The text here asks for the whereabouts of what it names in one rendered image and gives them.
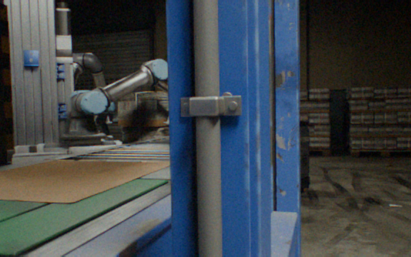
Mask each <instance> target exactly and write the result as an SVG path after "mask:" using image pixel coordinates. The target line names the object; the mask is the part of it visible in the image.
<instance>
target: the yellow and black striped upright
mask: <svg viewBox="0 0 411 257"><path fill-rule="evenodd" d="M0 11H1V40H2V56H3V72H4V102H5V117H6V147H7V150H12V149H14V120H13V104H12V88H11V58H10V42H9V18H8V5H6V4H2V3H0Z"/></svg>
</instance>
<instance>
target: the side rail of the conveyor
mask: <svg viewBox="0 0 411 257"><path fill-rule="evenodd" d="M165 138H169V136H163V137H160V138H152V139H149V140H144V141H137V142H133V143H126V144H121V145H117V146H111V147H107V148H100V149H96V150H91V151H84V152H80V153H73V154H69V155H65V156H58V157H54V158H47V159H44V160H71V159H72V158H73V157H74V156H84V155H85V154H95V152H104V151H105V150H114V149H115V148H122V147H123V146H130V145H136V144H137V143H144V142H150V141H155V140H161V139H165Z"/></svg>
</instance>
